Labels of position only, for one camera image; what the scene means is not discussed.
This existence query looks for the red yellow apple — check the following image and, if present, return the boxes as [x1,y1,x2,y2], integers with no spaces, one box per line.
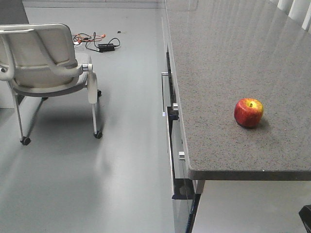
[234,98,263,128]

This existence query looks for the black power adapter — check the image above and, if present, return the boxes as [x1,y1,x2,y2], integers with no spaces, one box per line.
[98,43,116,53]

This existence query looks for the grey stone counter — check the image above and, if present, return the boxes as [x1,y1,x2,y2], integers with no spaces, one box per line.
[161,0,311,233]

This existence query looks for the white office chair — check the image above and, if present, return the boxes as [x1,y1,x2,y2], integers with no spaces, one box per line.
[0,23,102,139]

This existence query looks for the silver cabinet door handle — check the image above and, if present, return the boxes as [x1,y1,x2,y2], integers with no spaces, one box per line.
[161,72,171,117]

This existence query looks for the orange cable bundle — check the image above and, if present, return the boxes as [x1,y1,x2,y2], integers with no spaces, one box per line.
[72,33,107,46]

